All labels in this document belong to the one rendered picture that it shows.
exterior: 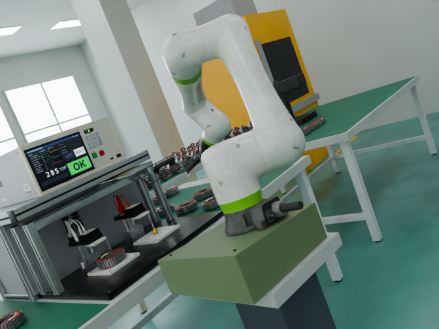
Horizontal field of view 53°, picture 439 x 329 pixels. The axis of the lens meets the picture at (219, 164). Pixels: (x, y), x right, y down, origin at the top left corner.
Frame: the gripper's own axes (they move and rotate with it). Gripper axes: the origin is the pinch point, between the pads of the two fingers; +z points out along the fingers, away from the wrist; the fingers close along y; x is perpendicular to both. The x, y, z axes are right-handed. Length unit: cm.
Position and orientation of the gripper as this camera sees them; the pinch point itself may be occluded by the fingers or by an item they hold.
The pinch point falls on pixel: (200, 168)
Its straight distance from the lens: 206.5
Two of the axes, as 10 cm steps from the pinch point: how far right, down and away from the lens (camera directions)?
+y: 7.9, -4.0, 4.7
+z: -2.4, 5.0, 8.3
